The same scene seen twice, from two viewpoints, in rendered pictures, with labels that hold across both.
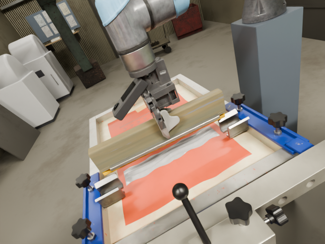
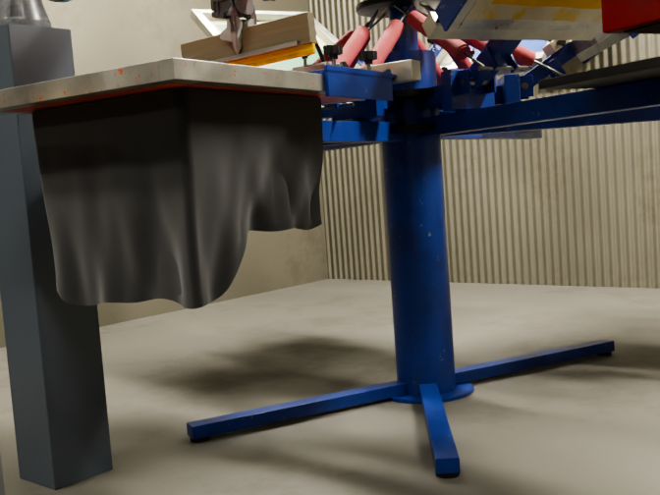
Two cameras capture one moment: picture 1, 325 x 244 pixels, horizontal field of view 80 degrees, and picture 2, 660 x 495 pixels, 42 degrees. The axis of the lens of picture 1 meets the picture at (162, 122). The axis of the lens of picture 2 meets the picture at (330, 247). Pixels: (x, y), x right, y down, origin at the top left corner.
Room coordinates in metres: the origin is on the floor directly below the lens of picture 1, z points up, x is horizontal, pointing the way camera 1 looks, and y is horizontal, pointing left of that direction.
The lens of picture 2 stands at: (2.02, 1.54, 0.76)
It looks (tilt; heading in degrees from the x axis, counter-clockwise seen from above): 5 degrees down; 220
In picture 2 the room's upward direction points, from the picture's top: 4 degrees counter-clockwise
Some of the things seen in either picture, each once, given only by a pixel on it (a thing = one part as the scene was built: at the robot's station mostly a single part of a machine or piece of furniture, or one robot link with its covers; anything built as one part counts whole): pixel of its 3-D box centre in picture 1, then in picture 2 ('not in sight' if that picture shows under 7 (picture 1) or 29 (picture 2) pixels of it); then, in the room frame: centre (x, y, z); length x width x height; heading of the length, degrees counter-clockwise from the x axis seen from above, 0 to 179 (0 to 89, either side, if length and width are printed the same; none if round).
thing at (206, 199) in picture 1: (157, 131); (198, 95); (0.65, 0.03, 0.97); 0.79 x 0.58 x 0.04; 6
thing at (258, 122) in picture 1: (257, 127); not in sight; (0.44, -0.27, 0.98); 0.30 x 0.05 x 0.07; 6
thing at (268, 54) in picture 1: (269, 130); (44, 257); (0.74, -0.52, 0.60); 0.18 x 0.18 x 1.20; 89
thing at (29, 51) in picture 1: (42, 69); not in sight; (5.59, 2.31, 0.81); 0.82 x 0.77 x 1.61; 179
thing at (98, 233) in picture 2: not in sight; (114, 204); (0.94, 0.07, 0.74); 0.45 x 0.03 x 0.43; 96
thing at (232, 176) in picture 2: not in sight; (262, 192); (0.68, 0.25, 0.74); 0.46 x 0.04 x 0.42; 6
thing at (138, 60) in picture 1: (137, 57); not in sight; (0.46, -0.01, 1.31); 0.08 x 0.08 x 0.05
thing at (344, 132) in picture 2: not in sight; (306, 132); (0.22, -0.01, 0.89); 1.24 x 0.06 x 0.06; 6
